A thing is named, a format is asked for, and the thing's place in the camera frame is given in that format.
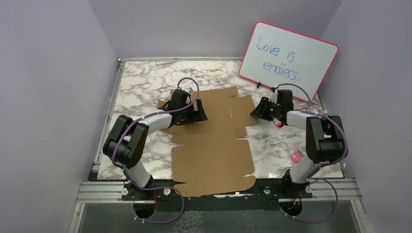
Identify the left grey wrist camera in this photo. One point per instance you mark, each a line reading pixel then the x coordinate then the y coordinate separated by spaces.
pixel 189 90

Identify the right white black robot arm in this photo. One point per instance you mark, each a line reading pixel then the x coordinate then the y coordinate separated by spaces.
pixel 325 140

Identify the pink framed whiteboard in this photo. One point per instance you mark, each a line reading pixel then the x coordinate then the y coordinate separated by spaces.
pixel 280 56

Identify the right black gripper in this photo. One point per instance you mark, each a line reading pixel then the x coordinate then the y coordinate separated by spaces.
pixel 260 110

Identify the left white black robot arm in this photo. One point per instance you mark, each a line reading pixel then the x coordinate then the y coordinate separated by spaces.
pixel 126 141

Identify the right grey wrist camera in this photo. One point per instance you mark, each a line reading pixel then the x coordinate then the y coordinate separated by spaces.
pixel 273 97

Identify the aluminium table frame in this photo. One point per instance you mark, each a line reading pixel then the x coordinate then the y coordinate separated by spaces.
pixel 100 207

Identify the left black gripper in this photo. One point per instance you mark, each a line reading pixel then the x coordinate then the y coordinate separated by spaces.
pixel 197 115

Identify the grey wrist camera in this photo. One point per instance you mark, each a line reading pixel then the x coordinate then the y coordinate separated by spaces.
pixel 189 90
pixel 273 97

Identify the pink eraser block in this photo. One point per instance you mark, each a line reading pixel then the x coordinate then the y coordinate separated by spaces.
pixel 297 156

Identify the brown cardboard box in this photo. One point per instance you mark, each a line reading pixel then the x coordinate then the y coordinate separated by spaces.
pixel 212 156

